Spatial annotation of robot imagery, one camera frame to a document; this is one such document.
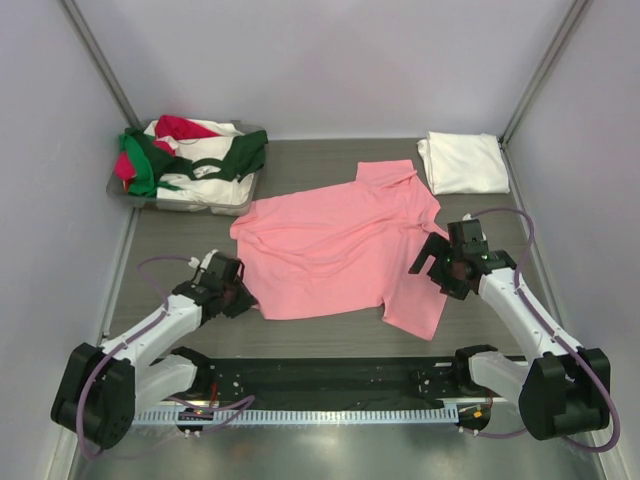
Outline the aluminium frame post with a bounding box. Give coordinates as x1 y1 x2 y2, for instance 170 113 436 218
59 0 141 128
499 0 593 148

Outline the left aluminium frame post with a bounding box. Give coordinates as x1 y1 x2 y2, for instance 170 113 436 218
59 0 141 128

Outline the red t shirt in bin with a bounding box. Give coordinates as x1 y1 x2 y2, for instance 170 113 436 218
113 115 226 183

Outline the pink t shirt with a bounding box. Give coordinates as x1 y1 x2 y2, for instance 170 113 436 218
230 159 446 340

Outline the folded white t shirt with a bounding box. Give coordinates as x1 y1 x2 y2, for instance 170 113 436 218
417 131 510 195

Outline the slotted cable duct strip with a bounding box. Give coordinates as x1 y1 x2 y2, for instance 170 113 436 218
133 404 459 427

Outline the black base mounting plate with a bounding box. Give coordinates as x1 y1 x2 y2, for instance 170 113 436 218
177 357 488 411

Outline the right aluminium frame post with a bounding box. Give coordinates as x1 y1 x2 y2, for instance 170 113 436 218
499 0 593 148

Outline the bright green t shirt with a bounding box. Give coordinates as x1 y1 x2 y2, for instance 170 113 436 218
120 134 157 197

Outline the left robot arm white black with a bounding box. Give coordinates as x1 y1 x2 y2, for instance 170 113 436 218
50 250 257 450

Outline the clear plastic bin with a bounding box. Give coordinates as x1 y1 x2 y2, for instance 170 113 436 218
106 115 268 216

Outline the white t shirt in bin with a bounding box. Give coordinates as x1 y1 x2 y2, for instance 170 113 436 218
155 122 259 216

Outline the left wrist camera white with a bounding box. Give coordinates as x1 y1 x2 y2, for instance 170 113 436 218
188 250 218 272

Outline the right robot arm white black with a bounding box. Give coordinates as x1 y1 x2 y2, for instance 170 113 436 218
409 217 620 451

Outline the dark green t shirt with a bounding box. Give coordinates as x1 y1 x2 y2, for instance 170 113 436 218
134 130 268 184

